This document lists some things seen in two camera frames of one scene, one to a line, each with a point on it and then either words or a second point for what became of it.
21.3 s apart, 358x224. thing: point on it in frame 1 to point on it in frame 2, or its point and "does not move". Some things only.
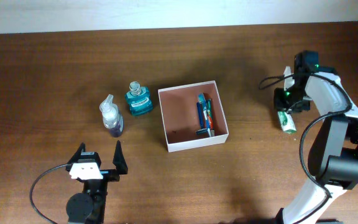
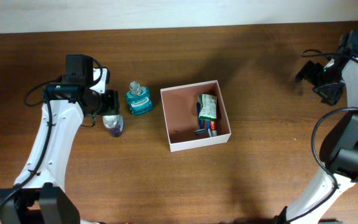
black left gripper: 120,165 to 113,104
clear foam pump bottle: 112,119 does not move
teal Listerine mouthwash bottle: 138,99 does not move
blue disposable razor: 202,131 does not move
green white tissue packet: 286,122 to 208,110
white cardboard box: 178,108 does not move
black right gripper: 279,103 to 312,77
